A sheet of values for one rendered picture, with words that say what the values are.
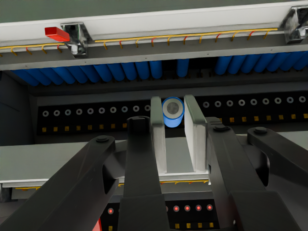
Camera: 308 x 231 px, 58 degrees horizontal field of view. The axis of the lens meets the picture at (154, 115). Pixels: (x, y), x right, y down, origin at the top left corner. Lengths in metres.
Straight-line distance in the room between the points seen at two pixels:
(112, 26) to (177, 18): 0.08
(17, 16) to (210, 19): 0.23
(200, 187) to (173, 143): 0.10
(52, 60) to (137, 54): 0.11
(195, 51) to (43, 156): 0.24
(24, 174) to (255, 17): 0.34
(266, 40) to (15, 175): 0.36
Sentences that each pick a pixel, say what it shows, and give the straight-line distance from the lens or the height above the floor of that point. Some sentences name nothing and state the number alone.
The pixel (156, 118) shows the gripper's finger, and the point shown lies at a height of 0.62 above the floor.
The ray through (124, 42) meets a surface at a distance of 0.38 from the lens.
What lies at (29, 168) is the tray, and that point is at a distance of 0.39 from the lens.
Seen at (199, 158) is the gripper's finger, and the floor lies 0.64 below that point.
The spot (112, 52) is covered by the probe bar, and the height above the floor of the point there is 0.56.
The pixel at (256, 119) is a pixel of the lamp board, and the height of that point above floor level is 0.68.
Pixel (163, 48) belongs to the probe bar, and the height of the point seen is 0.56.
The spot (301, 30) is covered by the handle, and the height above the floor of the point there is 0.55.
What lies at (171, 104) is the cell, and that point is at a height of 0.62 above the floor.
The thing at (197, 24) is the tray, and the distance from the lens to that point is 0.36.
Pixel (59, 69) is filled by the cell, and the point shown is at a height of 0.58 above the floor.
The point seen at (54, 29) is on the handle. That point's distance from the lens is 0.29.
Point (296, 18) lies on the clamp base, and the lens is 0.37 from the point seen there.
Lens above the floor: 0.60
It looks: 8 degrees up
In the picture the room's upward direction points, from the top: 176 degrees clockwise
